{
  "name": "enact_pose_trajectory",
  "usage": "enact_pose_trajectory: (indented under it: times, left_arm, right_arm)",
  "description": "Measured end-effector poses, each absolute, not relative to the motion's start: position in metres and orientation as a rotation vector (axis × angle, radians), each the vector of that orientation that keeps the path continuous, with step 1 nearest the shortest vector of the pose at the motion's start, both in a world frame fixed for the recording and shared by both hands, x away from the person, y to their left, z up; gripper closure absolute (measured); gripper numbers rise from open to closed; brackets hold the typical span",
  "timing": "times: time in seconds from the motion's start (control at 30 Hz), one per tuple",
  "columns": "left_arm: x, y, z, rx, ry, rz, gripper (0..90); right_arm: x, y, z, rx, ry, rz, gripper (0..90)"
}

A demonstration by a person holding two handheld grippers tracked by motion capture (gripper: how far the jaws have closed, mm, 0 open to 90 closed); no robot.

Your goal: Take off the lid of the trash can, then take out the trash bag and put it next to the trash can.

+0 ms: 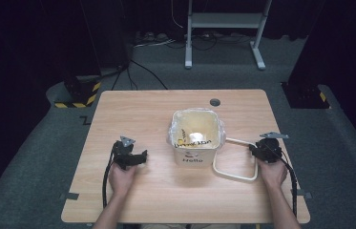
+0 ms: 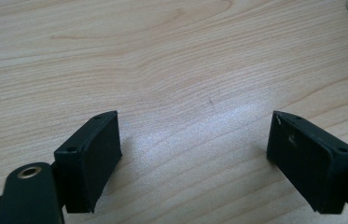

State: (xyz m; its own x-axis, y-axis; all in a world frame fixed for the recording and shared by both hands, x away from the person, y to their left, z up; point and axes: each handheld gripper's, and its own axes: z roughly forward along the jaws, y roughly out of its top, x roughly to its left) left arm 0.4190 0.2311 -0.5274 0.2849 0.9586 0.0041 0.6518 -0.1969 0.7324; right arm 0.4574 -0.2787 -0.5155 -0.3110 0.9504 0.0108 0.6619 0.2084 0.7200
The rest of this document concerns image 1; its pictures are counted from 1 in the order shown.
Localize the grey tape piece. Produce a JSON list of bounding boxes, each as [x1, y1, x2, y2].
[[294, 189, 313, 200], [59, 192, 80, 201]]

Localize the black yellow striped stand base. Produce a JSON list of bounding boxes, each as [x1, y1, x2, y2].
[[281, 81, 331, 110], [53, 74, 102, 109]]

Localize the floor power strip with cables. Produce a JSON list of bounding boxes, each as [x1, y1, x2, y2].
[[133, 31, 178, 50]]

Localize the person's left hand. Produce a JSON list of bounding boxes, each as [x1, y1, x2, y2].
[[108, 163, 138, 198]]

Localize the white metal stand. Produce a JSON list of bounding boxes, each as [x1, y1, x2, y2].
[[183, 0, 274, 72]]

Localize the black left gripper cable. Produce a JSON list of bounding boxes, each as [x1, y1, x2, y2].
[[101, 144, 116, 209]]

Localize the cream plastic waste bin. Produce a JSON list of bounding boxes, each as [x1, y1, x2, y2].
[[169, 109, 223, 169]]

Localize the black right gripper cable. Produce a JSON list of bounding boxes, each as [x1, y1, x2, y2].
[[274, 149, 299, 218]]

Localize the black floor cable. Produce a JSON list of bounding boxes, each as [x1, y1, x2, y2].
[[111, 58, 169, 91]]

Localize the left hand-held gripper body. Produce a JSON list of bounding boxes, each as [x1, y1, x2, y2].
[[112, 135, 141, 170]]

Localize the white crumpled paper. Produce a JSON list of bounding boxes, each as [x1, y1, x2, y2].
[[188, 132, 206, 146]]

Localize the cream bin rim ring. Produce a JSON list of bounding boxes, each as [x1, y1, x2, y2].
[[212, 136, 260, 183]]

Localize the thin hanging cable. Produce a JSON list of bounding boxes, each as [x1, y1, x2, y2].
[[170, 0, 183, 29]]

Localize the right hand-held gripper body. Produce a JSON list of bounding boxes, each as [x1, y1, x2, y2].
[[255, 131, 289, 164]]

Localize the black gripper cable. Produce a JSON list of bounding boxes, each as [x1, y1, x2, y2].
[[101, 144, 116, 209], [274, 149, 299, 218]]

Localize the clear plastic bin bag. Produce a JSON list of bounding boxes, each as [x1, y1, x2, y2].
[[165, 107, 227, 151]]

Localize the person's right hand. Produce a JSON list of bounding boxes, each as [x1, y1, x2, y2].
[[257, 158, 288, 192]]

